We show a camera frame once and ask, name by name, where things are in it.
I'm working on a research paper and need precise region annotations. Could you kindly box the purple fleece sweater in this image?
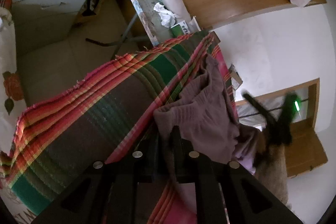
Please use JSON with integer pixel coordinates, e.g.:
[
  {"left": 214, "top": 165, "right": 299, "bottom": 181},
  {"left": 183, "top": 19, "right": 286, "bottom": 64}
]
[{"left": 154, "top": 55, "right": 260, "bottom": 173}]

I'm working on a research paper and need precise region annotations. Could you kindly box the patterned right sleeve forearm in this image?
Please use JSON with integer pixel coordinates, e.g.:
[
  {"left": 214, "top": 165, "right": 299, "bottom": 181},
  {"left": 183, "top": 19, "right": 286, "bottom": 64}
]
[{"left": 253, "top": 129, "right": 288, "bottom": 206}]

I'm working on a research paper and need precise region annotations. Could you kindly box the plastic sheet doorway curtain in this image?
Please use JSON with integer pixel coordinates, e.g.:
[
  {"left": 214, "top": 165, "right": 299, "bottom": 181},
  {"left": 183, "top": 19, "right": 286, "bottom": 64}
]
[{"left": 236, "top": 88, "right": 309, "bottom": 129}]

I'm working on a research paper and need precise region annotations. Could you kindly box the wooden door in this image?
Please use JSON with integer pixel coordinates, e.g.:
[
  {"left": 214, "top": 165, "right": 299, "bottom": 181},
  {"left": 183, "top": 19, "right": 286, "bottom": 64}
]
[{"left": 285, "top": 118, "right": 328, "bottom": 178}]

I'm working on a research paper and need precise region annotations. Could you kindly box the brown cardboard box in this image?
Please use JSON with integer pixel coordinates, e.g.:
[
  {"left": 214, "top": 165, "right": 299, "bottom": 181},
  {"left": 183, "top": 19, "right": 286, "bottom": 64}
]
[{"left": 229, "top": 64, "right": 243, "bottom": 90}]

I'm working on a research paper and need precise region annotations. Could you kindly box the red green plaid blanket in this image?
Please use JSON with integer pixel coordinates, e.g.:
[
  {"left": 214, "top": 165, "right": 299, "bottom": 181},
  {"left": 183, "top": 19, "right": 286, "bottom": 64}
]
[{"left": 1, "top": 31, "right": 229, "bottom": 223}]

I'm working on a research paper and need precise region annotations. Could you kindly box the black hanging cable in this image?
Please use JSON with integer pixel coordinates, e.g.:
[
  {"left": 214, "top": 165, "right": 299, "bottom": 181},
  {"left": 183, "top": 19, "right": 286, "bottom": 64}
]
[{"left": 237, "top": 99, "right": 309, "bottom": 119}]

